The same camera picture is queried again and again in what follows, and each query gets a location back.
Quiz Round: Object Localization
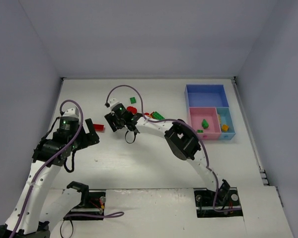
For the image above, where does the red long lego brick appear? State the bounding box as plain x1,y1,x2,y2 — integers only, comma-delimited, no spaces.
93,124,105,132

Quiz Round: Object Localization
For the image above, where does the red yellow green stack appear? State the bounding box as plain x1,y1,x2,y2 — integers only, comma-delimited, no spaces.
126,106,138,114

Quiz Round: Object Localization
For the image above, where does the long green lego brick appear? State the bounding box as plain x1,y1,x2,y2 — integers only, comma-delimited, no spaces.
151,112,165,120

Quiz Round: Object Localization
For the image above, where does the green rounded lego piece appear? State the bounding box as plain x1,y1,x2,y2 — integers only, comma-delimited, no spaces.
201,119,209,129

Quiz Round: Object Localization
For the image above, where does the small yellow lego brick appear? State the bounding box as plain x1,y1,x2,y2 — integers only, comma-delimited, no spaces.
221,124,229,132

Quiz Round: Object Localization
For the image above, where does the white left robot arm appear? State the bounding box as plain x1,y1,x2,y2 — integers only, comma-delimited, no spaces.
0,116,99,238

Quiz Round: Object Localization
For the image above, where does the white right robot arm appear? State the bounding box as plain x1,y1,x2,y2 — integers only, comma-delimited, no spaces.
104,111,230,207

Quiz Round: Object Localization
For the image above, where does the blue pink compartment tray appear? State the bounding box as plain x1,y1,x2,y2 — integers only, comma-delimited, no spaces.
184,84,235,141

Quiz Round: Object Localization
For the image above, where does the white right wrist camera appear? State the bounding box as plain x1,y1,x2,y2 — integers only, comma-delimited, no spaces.
105,98,122,110

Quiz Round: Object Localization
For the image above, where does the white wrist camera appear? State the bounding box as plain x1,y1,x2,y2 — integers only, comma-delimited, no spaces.
62,107,80,119
105,98,122,110

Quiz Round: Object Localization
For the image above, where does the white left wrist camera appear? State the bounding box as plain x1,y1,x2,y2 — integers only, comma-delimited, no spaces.
62,107,80,119

